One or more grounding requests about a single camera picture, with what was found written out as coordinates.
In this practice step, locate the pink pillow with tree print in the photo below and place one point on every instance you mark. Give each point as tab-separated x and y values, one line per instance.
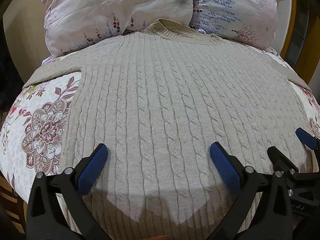
235	10

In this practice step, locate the wooden bed frame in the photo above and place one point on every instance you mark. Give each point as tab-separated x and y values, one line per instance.
12	202

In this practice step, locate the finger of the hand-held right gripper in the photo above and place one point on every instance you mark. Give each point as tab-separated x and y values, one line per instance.
306	138
282	159

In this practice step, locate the yellow wooden door frame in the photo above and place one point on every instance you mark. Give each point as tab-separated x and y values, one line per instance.
292	30

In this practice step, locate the floral bed sheet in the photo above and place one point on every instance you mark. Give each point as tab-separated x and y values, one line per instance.
37	120

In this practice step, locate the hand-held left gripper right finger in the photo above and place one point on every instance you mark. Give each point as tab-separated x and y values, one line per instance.
225	168

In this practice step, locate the pink floral pillow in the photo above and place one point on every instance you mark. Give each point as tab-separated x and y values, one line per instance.
110	12

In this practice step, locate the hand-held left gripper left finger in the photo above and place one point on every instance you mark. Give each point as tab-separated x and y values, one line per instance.
92	170

